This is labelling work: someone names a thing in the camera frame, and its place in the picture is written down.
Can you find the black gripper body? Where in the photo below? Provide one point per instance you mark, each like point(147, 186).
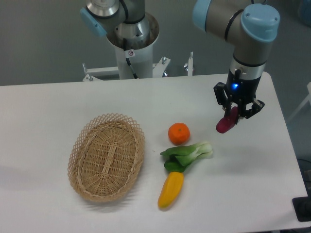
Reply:
point(240, 89)

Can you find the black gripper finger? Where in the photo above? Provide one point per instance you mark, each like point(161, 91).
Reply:
point(256, 107)
point(224, 96)

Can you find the purple sweet potato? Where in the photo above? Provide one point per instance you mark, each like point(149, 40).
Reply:
point(227, 123)

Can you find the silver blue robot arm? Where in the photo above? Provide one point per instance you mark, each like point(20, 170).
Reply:
point(250, 27)

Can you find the orange mandarin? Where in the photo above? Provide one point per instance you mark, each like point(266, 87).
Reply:
point(178, 133)

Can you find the green bok choy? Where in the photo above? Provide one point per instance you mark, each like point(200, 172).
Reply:
point(178, 158)

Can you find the black device at table edge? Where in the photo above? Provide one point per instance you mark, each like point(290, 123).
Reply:
point(302, 207)

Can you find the woven wicker basket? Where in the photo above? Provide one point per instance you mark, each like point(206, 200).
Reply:
point(106, 158)

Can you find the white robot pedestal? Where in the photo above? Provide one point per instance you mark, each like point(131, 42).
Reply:
point(133, 43)

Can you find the white metal base frame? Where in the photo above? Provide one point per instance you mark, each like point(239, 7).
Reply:
point(145, 70)

